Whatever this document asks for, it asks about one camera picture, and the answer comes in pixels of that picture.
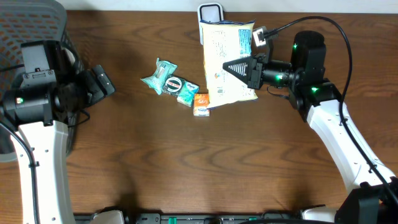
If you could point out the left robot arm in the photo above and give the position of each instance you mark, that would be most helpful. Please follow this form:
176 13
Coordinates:
42 153

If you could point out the grey plastic mesh basket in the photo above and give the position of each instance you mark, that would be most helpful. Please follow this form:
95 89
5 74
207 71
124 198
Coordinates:
36 57

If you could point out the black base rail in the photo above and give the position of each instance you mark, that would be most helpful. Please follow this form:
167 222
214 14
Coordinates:
156 218

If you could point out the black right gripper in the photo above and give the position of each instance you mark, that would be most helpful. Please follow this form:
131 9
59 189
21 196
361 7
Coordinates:
252 74

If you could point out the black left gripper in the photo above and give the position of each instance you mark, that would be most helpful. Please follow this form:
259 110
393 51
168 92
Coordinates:
101 81

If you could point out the orange small snack packet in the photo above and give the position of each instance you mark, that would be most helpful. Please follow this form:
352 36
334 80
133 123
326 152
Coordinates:
200 105

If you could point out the white barcode scanner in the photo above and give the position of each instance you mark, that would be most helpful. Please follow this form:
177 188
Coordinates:
209 12

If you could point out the small teal tissue pack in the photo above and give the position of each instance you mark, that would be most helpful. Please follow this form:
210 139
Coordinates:
187 93

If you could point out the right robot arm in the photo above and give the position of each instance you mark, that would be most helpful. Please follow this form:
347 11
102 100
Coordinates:
367 180

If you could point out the teal snack packet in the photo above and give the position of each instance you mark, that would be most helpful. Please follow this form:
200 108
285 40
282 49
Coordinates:
157 80

